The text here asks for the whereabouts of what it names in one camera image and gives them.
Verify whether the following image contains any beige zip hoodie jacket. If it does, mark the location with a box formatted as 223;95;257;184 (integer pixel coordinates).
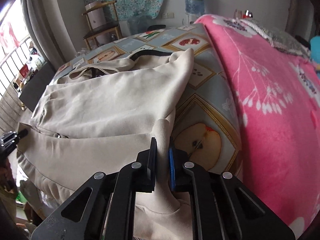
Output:
17;49;194;239

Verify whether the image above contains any fruit pattern blue tablecloth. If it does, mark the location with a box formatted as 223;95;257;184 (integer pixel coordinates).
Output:
51;24;242;175

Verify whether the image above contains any grey curtain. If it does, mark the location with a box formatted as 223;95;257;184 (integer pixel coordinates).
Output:
21;0;88;69

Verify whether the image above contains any pink floral blanket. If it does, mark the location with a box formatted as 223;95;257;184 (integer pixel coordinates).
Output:
199;15;319;239

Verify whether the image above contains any wooden chair black seat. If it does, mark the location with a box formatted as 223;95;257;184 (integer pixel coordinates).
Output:
82;0;123;50

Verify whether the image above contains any grey lace pillow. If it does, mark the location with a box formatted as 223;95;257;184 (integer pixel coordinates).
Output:
240;18;311;59

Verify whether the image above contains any black rice cooker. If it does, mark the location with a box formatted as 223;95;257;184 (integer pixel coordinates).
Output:
147;24;166;31

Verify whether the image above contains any blue plush pillow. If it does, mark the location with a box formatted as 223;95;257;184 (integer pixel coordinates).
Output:
310;36;320;72

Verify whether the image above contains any clear glass jar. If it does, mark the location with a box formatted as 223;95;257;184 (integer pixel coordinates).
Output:
233;9;242;19

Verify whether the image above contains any red thermos cup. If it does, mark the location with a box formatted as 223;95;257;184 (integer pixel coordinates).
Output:
242;10;253;19

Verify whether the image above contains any blue water bottle jug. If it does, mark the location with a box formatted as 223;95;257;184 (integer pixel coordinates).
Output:
185;0;204;15

